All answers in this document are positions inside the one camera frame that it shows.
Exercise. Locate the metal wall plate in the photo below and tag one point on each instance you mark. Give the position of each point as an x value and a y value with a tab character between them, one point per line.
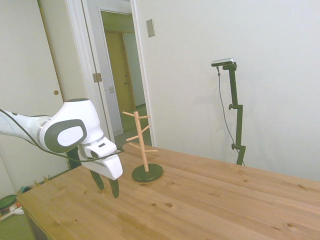
150	28

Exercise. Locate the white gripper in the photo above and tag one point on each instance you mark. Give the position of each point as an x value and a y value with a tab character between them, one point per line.
110	167

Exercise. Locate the wooden mug tree black base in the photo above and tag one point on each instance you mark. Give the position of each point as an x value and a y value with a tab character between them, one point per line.
147	175

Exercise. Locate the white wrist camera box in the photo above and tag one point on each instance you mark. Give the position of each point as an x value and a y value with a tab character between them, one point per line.
100	150

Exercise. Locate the brass door knob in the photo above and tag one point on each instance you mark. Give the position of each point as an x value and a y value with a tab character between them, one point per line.
56	92

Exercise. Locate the green plate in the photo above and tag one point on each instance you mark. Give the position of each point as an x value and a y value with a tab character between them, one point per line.
7	202

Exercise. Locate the metal door latch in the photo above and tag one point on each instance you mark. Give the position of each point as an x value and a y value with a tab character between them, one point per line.
111	89

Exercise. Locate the small woven basket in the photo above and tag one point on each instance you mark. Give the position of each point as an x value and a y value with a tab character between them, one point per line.
20	192

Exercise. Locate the grey camera bar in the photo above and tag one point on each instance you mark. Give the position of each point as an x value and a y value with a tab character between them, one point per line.
222	62

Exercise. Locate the brown wooden door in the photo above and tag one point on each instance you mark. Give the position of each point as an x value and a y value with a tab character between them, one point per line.
120	82

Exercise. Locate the white scoop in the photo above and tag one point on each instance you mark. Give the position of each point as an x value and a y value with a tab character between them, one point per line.
18	211

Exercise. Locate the metal door hinge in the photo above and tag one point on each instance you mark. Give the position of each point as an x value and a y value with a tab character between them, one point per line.
97	77

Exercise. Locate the black camera stand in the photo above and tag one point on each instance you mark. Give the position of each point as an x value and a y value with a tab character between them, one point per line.
238	125

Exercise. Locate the white open door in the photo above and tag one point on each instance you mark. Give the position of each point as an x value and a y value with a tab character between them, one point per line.
107	62

